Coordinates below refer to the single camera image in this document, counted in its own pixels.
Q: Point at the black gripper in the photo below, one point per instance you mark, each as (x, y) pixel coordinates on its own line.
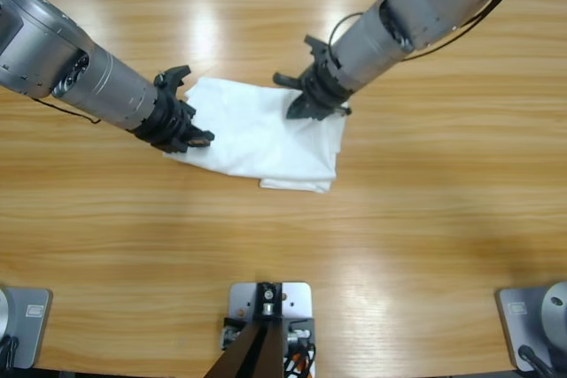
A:
(321, 90)
(170, 123)

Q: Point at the black stand clamp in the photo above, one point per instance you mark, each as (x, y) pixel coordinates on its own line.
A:
(303, 324)

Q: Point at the white t-shirt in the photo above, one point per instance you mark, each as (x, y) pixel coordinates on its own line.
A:
(266, 139)

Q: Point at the white mounting block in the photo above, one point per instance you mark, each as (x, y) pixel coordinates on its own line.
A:
(297, 298)

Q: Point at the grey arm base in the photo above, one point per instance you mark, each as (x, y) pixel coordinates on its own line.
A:
(31, 311)
(518, 311)

